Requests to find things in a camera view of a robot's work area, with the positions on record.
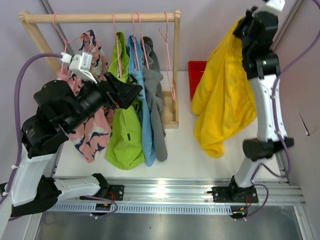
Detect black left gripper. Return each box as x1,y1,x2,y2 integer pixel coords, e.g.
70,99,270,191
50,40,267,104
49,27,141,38
65,70,144,131

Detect pink hanger of blue shorts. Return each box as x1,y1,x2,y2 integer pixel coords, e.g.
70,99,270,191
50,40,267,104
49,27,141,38
131,12,140,71

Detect pink wire hanger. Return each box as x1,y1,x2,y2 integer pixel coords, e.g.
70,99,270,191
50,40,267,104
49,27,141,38
158,11,176,101

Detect pink hanger of grey shorts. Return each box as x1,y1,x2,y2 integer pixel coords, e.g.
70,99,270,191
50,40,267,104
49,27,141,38
137,12,150,69

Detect red plastic tray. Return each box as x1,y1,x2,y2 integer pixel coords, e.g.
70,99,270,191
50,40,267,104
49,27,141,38
188,60,207,100

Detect pink shark print shorts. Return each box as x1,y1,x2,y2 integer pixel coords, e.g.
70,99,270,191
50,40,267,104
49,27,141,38
58,29,115,163

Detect yellow shorts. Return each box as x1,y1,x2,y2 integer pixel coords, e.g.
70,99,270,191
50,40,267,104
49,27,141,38
191,20,257,158

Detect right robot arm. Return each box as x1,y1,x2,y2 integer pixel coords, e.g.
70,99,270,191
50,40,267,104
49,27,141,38
228,0,294,202

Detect pink hanger of green shorts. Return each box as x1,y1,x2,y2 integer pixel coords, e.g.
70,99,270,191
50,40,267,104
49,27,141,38
111,13,123,78

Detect aluminium mounting rail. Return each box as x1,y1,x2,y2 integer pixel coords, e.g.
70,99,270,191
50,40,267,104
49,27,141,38
49,177,307,207

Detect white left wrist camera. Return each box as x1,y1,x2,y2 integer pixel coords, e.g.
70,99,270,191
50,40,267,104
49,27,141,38
61,51,98,85

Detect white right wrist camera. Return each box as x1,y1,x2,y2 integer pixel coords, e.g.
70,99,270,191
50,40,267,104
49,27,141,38
260,0,286,15

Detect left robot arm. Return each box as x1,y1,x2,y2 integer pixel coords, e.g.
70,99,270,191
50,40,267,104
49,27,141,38
0,73,142,220

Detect slotted cable duct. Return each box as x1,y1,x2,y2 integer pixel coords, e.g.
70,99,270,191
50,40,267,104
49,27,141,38
49,201,233,216

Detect lime green shorts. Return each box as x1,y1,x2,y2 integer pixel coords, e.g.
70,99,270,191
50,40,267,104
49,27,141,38
105,31,145,170

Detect light blue shorts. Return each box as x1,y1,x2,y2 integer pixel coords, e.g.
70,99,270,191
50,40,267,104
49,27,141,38
127,34,156,167

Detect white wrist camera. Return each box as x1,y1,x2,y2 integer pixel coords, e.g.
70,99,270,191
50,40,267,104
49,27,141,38
61,51,98,85
260,0,286,15

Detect wooden clothes rack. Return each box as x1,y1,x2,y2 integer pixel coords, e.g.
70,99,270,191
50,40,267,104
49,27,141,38
18,8,181,130

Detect grey shorts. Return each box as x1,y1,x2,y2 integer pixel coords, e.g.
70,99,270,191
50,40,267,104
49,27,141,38
143,36,168,162

